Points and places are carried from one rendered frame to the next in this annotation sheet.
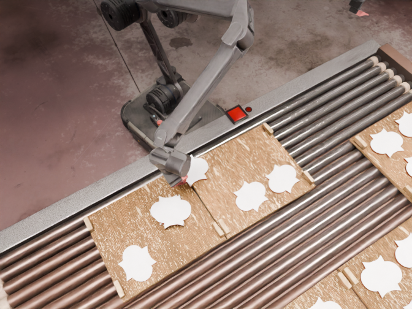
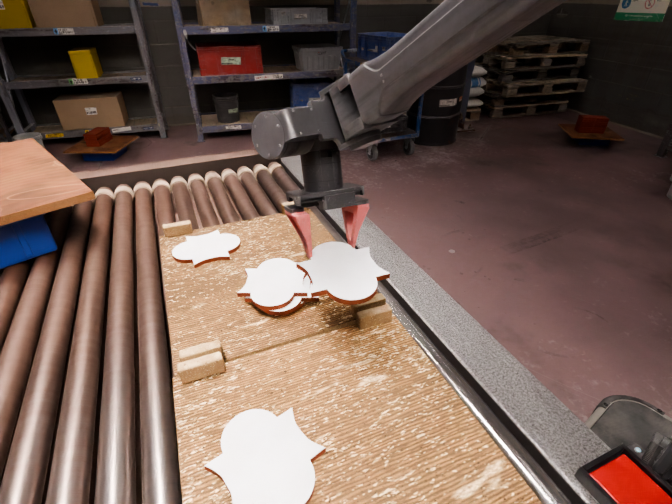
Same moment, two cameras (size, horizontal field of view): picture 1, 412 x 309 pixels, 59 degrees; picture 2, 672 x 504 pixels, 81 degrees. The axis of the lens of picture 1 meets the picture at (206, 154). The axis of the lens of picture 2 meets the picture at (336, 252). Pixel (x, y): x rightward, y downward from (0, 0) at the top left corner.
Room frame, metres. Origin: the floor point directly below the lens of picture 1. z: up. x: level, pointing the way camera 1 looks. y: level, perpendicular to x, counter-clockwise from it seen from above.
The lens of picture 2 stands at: (0.69, -0.40, 1.38)
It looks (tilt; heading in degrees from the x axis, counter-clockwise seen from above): 33 degrees down; 97
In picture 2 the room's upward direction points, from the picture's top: straight up
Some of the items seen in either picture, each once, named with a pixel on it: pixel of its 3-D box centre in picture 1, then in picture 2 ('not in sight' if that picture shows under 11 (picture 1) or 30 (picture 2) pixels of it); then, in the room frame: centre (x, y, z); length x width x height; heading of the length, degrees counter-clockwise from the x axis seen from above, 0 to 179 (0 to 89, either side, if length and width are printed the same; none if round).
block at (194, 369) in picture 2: (224, 227); (201, 367); (0.46, -0.06, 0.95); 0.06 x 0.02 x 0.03; 30
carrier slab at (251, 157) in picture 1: (246, 176); (346, 469); (0.67, -0.16, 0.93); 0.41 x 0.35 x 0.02; 120
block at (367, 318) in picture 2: not in sight; (374, 316); (0.69, 0.07, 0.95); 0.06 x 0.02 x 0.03; 30
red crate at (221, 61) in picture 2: not in sight; (229, 58); (-1.07, 4.15, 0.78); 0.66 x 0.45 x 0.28; 25
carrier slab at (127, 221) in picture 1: (153, 228); (260, 271); (0.46, 0.20, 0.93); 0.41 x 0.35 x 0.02; 121
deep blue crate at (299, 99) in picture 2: not in sight; (311, 96); (-0.26, 4.54, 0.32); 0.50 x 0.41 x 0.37; 21
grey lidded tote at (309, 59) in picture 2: not in sight; (317, 57); (-0.17, 4.53, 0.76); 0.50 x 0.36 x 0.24; 31
